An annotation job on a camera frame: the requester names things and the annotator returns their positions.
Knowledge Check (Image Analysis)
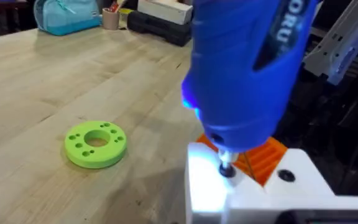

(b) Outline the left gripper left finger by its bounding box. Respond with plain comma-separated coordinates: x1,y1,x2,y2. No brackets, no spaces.
185,133,264,224

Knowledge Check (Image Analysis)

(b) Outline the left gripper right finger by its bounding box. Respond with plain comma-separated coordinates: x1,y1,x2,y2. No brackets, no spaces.
243,136,336,200

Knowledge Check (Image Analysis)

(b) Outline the blue electric screwdriver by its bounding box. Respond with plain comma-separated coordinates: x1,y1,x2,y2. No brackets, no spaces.
181,0,321,180

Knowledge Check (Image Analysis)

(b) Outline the green disc with holes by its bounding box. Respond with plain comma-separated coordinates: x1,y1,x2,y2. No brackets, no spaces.
63,120,128,170

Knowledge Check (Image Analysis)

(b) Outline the black tool case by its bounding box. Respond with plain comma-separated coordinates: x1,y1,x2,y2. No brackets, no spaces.
126,10,193,48

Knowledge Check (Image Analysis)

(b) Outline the white cardboard box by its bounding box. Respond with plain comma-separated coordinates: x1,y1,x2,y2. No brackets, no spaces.
137,0,194,26

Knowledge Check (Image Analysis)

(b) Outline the beige pen cup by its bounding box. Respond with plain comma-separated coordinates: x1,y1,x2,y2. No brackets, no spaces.
101,7,121,31

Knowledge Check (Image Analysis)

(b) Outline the teal zip bag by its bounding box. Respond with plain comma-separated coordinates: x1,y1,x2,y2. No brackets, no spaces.
33,0,103,37

